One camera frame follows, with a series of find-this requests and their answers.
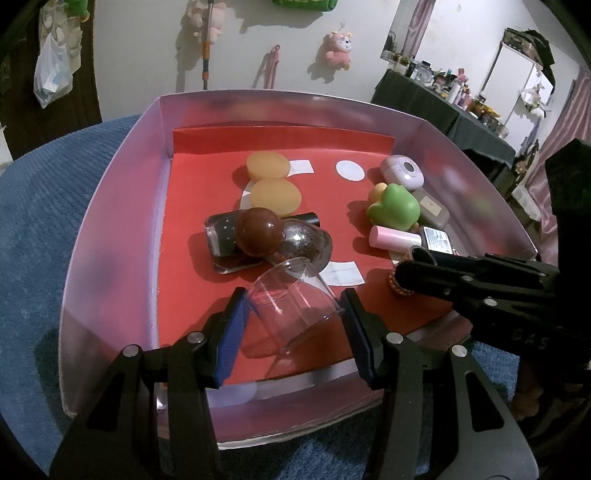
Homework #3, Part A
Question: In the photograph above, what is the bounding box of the dark wooden door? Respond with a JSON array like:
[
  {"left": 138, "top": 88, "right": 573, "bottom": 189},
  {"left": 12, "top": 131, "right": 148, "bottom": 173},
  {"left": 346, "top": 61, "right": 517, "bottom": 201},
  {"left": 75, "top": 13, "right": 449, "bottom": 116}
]
[{"left": 0, "top": 0, "right": 102, "bottom": 162}]

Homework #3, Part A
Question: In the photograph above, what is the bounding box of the yellow round disc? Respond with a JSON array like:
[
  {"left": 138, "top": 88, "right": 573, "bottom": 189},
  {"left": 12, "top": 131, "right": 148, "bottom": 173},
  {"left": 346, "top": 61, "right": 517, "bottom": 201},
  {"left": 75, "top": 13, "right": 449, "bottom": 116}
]
[
  {"left": 249, "top": 178, "right": 303, "bottom": 217},
  {"left": 246, "top": 152, "right": 293, "bottom": 181}
]

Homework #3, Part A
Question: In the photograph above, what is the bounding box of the taupe square case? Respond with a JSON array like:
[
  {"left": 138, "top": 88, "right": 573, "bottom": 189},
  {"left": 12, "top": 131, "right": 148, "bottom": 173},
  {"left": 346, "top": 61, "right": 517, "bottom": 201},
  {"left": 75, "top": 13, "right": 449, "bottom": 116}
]
[{"left": 413, "top": 191, "right": 451, "bottom": 229}]

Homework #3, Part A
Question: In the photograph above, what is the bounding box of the pink curtain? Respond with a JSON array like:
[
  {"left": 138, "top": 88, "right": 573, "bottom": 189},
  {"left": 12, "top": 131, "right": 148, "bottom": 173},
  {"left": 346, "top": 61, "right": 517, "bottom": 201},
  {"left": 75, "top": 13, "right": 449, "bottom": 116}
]
[{"left": 526, "top": 69, "right": 591, "bottom": 241}]

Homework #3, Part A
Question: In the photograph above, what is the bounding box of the white hanging bag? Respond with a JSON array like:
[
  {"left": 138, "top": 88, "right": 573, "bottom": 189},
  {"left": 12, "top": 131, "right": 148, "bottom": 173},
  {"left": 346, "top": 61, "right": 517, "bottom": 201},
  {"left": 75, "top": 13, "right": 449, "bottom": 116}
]
[{"left": 521, "top": 83, "right": 550, "bottom": 116}]

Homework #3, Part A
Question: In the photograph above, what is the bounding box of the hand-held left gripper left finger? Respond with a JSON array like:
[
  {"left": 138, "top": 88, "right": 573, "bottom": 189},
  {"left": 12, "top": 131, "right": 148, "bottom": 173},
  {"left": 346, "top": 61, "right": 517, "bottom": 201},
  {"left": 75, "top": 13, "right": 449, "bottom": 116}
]
[{"left": 48, "top": 287, "right": 250, "bottom": 480}]

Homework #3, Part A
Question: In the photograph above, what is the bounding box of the orange-tipped stick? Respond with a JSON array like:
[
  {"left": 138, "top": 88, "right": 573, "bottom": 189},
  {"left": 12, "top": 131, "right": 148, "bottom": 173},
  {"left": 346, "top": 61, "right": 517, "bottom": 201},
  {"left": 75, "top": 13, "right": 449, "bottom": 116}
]
[{"left": 202, "top": 0, "right": 214, "bottom": 90}]

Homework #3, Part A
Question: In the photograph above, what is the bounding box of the clear glass cup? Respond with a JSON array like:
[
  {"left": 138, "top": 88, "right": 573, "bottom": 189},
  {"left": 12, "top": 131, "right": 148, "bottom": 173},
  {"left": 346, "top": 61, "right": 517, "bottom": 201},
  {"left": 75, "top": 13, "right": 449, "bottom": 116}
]
[{"left": 247, "top": 258, "right": 347, "bottom": 356}]

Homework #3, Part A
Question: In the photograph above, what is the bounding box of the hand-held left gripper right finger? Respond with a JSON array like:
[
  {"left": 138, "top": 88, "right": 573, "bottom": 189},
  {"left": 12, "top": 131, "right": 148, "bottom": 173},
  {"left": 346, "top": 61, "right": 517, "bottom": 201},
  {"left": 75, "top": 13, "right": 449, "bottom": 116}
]
[{"left": 339, "top": 288, "right": 532, "bottom": 480}]

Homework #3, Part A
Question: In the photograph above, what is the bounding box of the beaded ring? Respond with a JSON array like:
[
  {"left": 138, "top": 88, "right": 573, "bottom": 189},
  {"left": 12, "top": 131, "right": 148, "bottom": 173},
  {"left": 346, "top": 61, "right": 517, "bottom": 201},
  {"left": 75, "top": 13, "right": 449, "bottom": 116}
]
[{"left": 388, "top": 265, "right": 416, "bottom": 297}]

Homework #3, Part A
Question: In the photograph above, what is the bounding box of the wall mirror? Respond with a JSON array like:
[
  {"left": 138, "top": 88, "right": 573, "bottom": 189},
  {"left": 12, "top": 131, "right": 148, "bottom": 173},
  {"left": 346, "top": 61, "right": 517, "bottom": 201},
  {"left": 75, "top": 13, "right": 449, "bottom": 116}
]
[{"left": 379, "top": 0, "right": 437, "bottom": 63}]

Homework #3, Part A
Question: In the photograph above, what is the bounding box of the hanging clear plastic bag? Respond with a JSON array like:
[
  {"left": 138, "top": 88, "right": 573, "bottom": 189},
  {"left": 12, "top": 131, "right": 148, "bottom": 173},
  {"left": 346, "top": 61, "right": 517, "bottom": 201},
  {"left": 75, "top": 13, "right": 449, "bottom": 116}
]
[{"left": 34, "top": 32, "right": 75, "bottom": 109}]

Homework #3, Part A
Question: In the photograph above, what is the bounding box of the blue fluffy mat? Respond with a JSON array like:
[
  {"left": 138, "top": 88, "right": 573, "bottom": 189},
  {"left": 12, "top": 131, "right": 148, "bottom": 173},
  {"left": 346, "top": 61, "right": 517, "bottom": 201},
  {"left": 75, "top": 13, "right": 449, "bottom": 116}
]
[{"left": 0, "top": 115, "right": 518, "bottom": 480}]

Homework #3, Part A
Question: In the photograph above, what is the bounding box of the cardboard box with red lining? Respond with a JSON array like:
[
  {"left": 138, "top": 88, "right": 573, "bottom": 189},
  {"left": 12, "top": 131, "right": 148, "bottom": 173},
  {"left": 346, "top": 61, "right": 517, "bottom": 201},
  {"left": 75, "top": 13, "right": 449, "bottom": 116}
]
[{"left": 59, "top": 89, "right": 539, "bottom": 450}]

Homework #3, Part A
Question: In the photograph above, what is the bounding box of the pink bear plush toy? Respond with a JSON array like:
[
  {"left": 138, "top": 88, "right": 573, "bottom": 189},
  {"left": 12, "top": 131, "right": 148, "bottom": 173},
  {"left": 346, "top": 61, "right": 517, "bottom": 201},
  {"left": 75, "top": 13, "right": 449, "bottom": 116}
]
[{"left": 323, "top": 31, "right": 355, "bottom": 71}]

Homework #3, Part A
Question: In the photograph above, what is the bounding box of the black star-print nail polish bottle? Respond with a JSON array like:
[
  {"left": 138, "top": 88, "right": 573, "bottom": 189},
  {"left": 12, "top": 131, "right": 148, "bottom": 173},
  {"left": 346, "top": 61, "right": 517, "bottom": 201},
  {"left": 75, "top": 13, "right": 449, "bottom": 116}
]
[{"left": 204, "top": 210, "right": 321, "bottom": 274}]

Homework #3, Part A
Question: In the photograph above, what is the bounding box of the lilac compact case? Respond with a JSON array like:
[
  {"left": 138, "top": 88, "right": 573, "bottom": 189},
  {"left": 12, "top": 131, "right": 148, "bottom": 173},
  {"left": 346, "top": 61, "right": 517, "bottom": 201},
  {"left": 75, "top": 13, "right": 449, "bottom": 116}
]
[{"left": 379, "top": 154, "right": 424, "bottom": 190}]

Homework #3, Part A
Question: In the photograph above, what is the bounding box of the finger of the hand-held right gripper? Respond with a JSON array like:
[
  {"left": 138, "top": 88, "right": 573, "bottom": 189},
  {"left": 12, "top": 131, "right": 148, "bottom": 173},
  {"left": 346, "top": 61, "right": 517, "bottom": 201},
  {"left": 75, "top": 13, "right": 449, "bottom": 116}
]
[
  {"left": 396, "top": 261, "right": 490, "bottom": 324},
  {"left": 411, "top": 249, "right": 559, "bottom": 287}
]

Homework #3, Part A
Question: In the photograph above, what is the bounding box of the pale pink plush toy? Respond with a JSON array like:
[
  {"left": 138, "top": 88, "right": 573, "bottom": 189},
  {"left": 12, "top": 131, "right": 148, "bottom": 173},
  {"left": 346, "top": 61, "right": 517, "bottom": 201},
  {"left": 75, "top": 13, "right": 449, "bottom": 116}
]
[{"left": 187, "top": 0, "right": 228, "bottom": 44}]

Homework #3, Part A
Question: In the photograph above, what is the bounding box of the white cabinet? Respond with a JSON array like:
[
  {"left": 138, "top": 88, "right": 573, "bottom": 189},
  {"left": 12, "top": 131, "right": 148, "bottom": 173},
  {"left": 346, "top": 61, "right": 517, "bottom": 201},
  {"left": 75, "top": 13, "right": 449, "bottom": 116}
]
[{"left": 480, "top": 28, "right": 555, "bottom": 153}]

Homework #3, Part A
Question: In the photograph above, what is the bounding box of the dark cloth-covered table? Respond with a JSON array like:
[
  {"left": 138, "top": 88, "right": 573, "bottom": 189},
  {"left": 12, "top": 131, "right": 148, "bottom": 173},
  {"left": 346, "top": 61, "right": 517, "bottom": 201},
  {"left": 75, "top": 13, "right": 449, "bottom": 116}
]
[{"left": 370, "top": 69, "right": 517, "bottom": 183}]

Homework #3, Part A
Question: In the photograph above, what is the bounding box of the green plush toy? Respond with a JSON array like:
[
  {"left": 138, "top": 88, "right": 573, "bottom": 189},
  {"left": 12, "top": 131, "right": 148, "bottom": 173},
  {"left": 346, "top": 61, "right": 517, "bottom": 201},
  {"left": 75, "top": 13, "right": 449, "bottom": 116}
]
[{"left": 65, "top": 0, "right": 92, "bottom": 24}]

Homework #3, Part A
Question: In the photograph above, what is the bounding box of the green frog toy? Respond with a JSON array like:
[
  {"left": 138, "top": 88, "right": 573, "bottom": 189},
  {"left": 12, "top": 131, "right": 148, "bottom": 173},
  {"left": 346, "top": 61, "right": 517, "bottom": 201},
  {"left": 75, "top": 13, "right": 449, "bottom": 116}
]
[{"left": 366, "top": 182, "right": 421, "bottom": 230}]

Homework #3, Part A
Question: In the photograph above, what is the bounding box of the pink-capped nail polish bottle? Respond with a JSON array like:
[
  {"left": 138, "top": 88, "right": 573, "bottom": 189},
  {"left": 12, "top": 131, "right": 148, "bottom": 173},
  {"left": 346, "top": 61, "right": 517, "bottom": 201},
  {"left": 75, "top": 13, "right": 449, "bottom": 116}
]
[{"left": 368, "top": 224, "right": 455, "bottom": 254}]

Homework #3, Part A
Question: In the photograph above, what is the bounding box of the brown ball-capped glitter bottle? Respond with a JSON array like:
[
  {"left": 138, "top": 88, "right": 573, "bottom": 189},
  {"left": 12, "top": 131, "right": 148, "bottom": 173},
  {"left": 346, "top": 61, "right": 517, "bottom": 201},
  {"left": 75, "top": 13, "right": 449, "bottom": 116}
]
[{"left": 235, "top": 208, "right": 334, "bottom": 271}]

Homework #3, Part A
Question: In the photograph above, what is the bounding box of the cluster of bottles and jars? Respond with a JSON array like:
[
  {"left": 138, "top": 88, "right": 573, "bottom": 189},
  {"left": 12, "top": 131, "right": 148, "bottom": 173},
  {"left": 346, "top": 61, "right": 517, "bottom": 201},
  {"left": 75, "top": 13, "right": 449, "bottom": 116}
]
[{"left": 388, "top": 51, "right": 509, "bottom": 137}]

